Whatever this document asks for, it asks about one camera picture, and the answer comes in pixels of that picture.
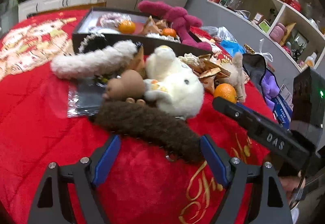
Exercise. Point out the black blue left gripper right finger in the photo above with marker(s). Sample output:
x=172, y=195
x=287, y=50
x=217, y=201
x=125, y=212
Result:
x=268, y=203

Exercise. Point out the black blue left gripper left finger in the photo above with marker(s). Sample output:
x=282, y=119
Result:
x=52, y=204

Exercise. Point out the orange tangerine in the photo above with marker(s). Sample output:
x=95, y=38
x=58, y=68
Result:
x=127, y=27
x=226, y=91
x=169, y=32

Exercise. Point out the clear silver plastic bag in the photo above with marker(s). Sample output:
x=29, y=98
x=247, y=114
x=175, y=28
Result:
x=84, y=97

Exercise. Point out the gold triangular snack packet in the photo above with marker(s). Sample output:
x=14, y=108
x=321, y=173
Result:
x=207, y=72

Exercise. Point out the dark brown fuzzy hair clip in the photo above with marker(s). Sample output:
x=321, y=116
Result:
x=151, y=125

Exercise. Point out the white plush duck toy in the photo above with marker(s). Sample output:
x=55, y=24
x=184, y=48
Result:
x=172, y=85

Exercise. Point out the white fluffy hair clip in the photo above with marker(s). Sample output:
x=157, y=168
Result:
x=104, y=61

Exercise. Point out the person's right hand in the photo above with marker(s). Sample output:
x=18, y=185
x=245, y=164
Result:
x=289, y=184

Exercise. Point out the blue white cardboard box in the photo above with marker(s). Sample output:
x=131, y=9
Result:
x=283, y=107

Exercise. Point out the red bear-print blanket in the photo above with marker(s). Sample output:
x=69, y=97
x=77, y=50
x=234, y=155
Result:
x=142, y=187

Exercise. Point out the black purple bag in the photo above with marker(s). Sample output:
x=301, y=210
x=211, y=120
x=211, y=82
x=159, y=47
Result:
x=264, y=80

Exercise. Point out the blue plastic bag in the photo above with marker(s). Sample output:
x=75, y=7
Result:
x=232, y=47

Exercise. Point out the magenta plush toy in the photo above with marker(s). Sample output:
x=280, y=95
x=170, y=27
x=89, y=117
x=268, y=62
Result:
x=179, y=18

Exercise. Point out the black shallow tray box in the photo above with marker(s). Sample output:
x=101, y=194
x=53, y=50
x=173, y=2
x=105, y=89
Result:
x=90, y=20

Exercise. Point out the white kitchen counter cabinet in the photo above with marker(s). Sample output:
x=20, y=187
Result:
x=34, y=6

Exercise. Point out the wooden chair back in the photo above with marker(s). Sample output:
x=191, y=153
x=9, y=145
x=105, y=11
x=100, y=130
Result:
x=75, y=7

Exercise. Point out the white wall shelf unit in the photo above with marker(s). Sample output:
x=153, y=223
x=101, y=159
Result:
x=247, y=18

